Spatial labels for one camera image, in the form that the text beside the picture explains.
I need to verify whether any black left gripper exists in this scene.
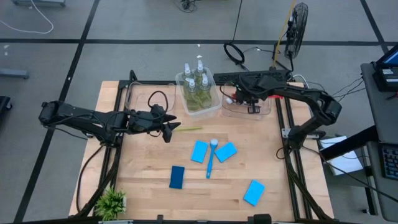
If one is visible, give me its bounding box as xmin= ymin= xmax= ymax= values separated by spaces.
xmin=127 ymin=104 xmax=182 ymax=144

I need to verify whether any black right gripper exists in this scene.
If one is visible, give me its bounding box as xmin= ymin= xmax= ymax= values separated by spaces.
xmin=236 ymin=81 xmax=264 ymax=114

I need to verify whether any yellow-green dish brush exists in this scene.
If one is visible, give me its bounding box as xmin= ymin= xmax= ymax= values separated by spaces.
xmin=174 ymin=126 xmax=203 ymax=133

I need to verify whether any red dish brush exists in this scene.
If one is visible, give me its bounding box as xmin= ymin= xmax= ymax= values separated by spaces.
xmin=226 ymin=94 xmax=284 ymax=105

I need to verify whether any light blue sponge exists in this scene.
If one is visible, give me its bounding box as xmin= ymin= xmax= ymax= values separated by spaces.
xmin=214 ymin=142 xmax=239 ymax=163
xmin=243 ymin=179 xmax=266 ymax=206
xmin=190 ymin=140 xmax=209 ymax=164

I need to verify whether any clear yellow-green soap pump bottle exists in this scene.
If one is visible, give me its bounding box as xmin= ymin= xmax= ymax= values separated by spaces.
xmin=195 ymin=58 xmax=208 ymax=78
xmin=198 ymin=73 xmax=215 ymax=108
xmin=182 ymin=62 xmax=195 ymax=91
xmin=185 ymin=78 xmax=203 ymax=113

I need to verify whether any dark blue sponge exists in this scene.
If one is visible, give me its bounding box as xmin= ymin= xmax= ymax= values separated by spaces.
xmin=169 ymin=165 xmax=186 ymax=190

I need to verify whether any blue dish brush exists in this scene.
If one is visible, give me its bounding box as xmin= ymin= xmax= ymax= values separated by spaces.
xmin=205 ymin=138 xmax=220 ymax=180

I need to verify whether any shallow clear plastic bin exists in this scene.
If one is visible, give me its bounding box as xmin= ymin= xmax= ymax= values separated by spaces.
xmin=123 ymin=81 xmax=177 ymax=119
xmin=222 ymin=81 xmax=273 ymax=121

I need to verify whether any tall clear plastic bin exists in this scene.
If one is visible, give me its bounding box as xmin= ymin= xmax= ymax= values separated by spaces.
xmin=175 ymin=67 xmax=223 ymax=121

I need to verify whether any black perforated box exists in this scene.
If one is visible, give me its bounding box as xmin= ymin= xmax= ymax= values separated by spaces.
xmin=213 ymin=70 xmax=292 ymax=85

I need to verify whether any black floor fan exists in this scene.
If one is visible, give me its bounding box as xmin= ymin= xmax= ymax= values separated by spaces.
xmin=284 ymin=2 xmax=310 ymax=60

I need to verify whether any black desk crossbar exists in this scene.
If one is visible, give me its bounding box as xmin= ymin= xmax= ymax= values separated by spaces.
xmin=319 ymin=125 xmax=379 ymax=162

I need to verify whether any small green potted plant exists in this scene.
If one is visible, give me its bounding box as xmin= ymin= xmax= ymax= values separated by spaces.
xmin=94 ymin=186 xmax=127 ymax=221

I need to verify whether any white paper sheet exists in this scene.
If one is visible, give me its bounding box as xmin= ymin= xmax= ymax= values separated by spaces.
xmin=318 ymin=135 xmax=364 ymax=177

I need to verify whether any grey side desk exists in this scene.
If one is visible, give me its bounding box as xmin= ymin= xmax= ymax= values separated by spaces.
xmin=360 ymin=62 xmax=398 ymax=222

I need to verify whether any black box with white label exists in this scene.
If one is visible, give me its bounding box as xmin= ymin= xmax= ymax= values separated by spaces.
xmin=372 ymin=67 xmax=398 ymax=93

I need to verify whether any black keyboard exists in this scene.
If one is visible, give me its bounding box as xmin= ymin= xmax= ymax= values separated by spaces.
xmin=378 ymin=142 xmax=398 ymax=181

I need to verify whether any laptop with blue screen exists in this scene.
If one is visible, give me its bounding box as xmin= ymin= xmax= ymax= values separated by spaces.
xmin=374 ymin=43 xmax=398 ymax=71

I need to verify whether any grey floor base bar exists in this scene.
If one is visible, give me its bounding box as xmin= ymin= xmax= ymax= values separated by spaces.
xmin=0 ymin=68 xmax=30 ymax=80

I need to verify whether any black caster base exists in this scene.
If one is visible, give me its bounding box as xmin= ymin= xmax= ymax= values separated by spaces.
xmin=0 ymin=95 xmax=13 ymax=116

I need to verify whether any grey cart base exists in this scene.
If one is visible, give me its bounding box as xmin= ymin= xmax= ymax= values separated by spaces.
xmin=11 ymin=0 xmax=67 ymax=7

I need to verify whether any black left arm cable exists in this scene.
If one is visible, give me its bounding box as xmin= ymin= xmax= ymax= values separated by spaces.
xmin=147 ymin=90 xmax=169 ymax=110

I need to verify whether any white cable by table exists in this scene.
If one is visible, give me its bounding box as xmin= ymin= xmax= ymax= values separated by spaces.
xmin=292 ymin=73 xmax=313 ymax=103

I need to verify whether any black hanging cable with coil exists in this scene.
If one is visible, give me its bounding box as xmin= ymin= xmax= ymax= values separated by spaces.
xmin=223 ymin=0 xmax=250 ymax=72

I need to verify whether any yellow hanging cable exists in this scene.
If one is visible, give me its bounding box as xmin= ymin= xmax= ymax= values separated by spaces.
xmin=272 ymin=0 xmax=297 ymax=69

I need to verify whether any black aluminium table frame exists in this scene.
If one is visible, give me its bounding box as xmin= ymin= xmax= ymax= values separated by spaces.
xmin=74 ymin=70 xmax=335 ymax=223

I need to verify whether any black floor cable bundle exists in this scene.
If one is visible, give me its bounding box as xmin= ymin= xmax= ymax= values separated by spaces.
xmin=175 ymin=0 xmax=199 ymax=14

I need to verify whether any long black floor cable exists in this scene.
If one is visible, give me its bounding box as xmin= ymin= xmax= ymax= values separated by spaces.
xmin=303 ymin=145 xmax=398 ymax=203

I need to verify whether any white floor cable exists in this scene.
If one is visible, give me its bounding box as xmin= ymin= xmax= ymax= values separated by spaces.
xmin=0 ymin=0 xmax=55 ymax=35

